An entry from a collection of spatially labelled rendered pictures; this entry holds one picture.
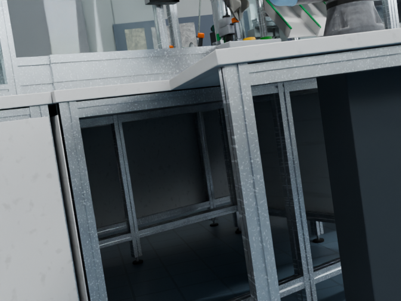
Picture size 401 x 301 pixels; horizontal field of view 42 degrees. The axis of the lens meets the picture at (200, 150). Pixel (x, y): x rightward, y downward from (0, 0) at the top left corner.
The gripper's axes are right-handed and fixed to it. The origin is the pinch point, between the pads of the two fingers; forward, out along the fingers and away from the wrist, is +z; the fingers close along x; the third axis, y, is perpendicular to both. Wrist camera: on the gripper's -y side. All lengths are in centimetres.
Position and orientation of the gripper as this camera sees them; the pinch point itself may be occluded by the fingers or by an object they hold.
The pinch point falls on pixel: (237, 17)
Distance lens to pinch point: 188.2
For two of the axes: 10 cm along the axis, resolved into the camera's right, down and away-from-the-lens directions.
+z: 1.5, 9.9, 0.5
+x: 8.3, -1.5, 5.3
